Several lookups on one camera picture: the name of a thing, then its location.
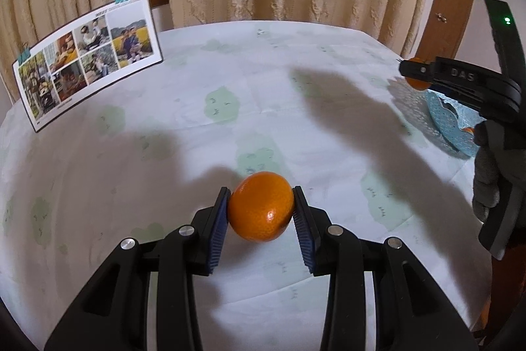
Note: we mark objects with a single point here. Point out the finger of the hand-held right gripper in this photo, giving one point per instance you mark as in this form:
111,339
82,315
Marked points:
452,72
456,95

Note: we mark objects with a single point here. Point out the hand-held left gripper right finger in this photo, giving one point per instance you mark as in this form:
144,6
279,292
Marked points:
300,223

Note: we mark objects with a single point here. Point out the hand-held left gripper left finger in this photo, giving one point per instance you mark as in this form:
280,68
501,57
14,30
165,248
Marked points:
221,219

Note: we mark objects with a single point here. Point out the light blue plastic basket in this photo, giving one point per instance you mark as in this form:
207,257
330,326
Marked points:
446,120

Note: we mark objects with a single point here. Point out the orange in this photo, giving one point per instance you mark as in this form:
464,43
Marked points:
259,207
469,131
417,85

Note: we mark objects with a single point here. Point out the person's right hand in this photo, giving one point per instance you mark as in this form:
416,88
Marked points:
487,170

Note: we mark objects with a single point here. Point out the white green patterned tablecloth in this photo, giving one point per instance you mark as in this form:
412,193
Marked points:
164,129

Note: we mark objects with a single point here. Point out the photo collage board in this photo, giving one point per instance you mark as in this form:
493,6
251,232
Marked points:
82,59

